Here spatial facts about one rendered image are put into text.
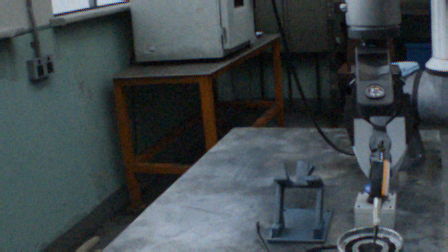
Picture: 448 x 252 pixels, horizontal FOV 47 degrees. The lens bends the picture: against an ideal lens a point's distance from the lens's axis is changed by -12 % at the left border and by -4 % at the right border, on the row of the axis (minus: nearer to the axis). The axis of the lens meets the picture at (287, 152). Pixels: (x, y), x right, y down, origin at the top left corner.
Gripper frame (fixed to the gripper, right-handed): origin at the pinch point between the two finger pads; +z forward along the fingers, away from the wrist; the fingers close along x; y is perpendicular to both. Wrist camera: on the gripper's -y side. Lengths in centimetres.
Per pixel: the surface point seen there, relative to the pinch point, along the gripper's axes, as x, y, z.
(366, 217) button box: 2.2, 14.5, 14.4
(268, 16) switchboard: 74, 383, 9
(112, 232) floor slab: 134, 165, 95
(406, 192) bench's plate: -6.3, 31.6, 17.4
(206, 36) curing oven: 81, 213, 3
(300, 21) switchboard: 47, 380, 15
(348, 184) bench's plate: 5.8, 36.6, 17.1
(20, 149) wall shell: 150, 123, 33
